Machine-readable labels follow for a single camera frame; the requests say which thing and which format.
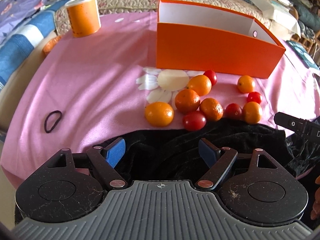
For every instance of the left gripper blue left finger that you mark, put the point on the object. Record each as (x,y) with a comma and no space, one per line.
(103,161)

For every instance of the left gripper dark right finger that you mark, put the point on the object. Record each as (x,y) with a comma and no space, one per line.
(219,161)

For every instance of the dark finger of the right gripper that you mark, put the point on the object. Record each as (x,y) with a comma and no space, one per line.
(304,128)

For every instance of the red cherry tomato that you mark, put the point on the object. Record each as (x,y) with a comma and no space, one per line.
(212,76)
(233,111)
(194,121)
(254,97)

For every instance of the small orange citrus fruit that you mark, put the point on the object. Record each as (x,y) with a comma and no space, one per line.
(252,112)
(246,84)

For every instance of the white cloth on sofa arm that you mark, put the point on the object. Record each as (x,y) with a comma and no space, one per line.
(283,24)

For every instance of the black velvet cloth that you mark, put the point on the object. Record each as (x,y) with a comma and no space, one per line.
(169,154)

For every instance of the pink floral tablecloth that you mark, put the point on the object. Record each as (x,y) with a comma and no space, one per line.
(89,90)

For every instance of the teal book on table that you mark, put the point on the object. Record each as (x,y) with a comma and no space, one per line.
(302,54)

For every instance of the orange small lid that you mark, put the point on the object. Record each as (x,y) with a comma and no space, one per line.
(50,45)

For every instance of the orange cardboard box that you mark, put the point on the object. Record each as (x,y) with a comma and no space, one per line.
(196,36)

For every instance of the blue white striped cloth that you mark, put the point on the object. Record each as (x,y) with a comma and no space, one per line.
(25,38)

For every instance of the orange cylindrical cup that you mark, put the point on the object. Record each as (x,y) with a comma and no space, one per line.
(83,17)

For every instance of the purple floral blanket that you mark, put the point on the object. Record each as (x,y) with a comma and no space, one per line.
(15,11)

